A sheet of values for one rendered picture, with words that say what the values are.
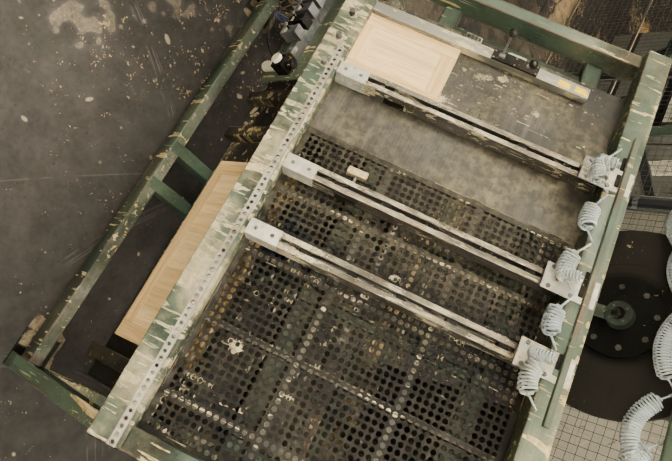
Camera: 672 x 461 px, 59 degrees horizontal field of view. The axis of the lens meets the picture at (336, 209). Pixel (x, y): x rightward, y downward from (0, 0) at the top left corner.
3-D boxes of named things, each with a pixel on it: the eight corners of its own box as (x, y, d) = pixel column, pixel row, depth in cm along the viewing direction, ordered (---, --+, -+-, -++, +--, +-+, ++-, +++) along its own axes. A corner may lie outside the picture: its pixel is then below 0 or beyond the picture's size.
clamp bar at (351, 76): (343, 66, 242) (347, 28, 219) (620, 187, 228) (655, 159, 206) (332, 85, 238) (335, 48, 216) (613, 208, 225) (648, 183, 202)
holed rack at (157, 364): (337, 47, 239) (337, 46, 239) (344, 50, 239) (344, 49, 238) (106, 443, 182) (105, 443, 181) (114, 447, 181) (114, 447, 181)
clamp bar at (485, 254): (292, 156, 226) (291, 125, 203) (587, 291, 212) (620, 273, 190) (280, 177, 222) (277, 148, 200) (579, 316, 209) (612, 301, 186)
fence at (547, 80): (376, 7, 254) (377, 0, 250) (586, 95, 243) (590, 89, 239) (371, 15, 252) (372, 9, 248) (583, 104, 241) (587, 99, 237)
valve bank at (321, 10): (294, -27, 259) (334, -37, 243) (312, -1, 268) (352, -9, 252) (238, 58, 241) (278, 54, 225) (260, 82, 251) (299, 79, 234)
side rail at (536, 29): (397, -24, 268) (401, -42, 258) (629, 72, 256) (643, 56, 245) (392, -14, 266) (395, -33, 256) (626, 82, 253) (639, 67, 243)
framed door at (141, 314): (224, 163, 280) (221, 160, 279) (305, 169, 243) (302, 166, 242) (118, 335, 249) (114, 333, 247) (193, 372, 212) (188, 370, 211)
